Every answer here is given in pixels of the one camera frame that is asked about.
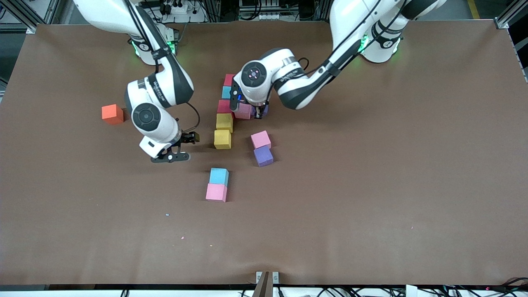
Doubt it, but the yellow foam cube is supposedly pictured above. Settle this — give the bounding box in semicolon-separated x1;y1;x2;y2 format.
214;130;232;150
216;113;234;133

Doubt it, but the cyan foam cube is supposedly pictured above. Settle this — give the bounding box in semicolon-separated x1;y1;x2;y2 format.
209;167;230;187

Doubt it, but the orange foam cube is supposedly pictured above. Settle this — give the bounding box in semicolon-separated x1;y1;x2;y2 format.
101;104;124;125

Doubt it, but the grey equipment rack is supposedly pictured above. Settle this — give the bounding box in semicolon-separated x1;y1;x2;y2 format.
238;0;297;21

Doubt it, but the white power strip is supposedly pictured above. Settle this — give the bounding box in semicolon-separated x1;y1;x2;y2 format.
142;0;207;23

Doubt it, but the brown table cover sheet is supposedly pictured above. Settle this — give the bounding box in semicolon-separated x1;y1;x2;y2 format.
0;21;528;286

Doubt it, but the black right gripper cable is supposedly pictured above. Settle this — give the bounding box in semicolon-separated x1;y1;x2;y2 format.
185;102;201;133

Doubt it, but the small metal bracket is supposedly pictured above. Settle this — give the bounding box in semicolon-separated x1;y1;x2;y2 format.
256;271;280;285

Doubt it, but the dark camera mount post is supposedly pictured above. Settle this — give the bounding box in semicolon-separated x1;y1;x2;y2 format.
252;271;274;297

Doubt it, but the aluminium frame post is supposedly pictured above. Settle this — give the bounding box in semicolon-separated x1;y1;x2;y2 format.
41;0;75;25

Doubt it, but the aluminium frame rail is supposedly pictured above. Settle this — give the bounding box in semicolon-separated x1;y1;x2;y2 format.
0;0;38;34

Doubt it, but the aluminium frame corner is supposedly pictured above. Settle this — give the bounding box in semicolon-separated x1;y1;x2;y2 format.
494;0;528;29

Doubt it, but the silver table edge rail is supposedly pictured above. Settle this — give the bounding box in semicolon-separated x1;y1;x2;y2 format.
508;28;528;83

